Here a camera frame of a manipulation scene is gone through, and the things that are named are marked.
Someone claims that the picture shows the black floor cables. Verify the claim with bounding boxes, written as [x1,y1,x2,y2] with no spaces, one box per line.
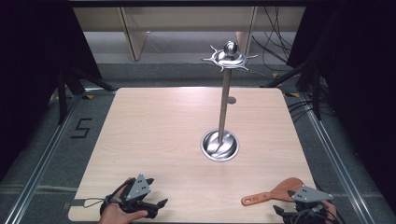
[287,98,316,123]

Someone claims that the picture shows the thin black cable loop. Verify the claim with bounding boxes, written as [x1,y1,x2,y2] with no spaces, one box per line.
[82,197,110,209]

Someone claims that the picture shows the black curtain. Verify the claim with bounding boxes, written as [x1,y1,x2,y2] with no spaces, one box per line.
[0,0,103,185]
[285,0,396,206]

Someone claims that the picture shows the person's left hand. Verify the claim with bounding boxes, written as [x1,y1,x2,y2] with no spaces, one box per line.
[98,176,149,224]

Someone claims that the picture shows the steel utensil hook stand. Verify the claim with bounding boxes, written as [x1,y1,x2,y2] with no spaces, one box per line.
[200,40,259,163]

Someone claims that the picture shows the wooden spatula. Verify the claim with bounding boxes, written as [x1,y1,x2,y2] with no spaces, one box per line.
[240,176,305,207]

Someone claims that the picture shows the black metal stand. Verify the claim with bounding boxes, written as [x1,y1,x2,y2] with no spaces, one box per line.
[55,65,117,126]
[261,59,325,121]

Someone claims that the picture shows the grey and black gripper cables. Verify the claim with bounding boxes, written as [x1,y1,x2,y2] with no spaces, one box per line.
[293,207,342,224]

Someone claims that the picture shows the aluminium rail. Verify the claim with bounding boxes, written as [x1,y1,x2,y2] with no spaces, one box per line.
[2,92,86,224]
[298,91,373,224]

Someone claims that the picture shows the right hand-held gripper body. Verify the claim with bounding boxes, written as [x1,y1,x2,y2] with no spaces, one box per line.
[286,185,334,224]

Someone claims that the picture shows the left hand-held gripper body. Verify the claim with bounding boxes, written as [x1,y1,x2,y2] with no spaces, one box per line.
[119,174,160,219]

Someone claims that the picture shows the person's right hand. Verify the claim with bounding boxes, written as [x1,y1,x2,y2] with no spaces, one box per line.
[320,200,340,224]

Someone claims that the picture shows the light wooden cabinet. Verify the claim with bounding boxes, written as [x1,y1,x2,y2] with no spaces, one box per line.
[72,7,306,62]

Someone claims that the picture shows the hanging black cables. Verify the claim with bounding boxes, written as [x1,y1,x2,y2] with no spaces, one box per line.
[251,7,294,64]

